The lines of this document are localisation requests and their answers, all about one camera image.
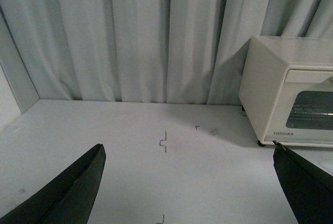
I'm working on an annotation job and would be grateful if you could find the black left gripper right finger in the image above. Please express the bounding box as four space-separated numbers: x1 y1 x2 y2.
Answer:
273 141 332 223

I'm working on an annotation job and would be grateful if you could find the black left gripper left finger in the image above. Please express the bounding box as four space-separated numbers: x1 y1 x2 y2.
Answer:
1 144 106 223

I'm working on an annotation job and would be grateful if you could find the white Toshiba toaster oven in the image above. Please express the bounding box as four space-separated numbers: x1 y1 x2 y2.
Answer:
239 36 332 147

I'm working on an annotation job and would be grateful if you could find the grey-white curtain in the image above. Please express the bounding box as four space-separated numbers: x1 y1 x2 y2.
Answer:
1 0 332 111

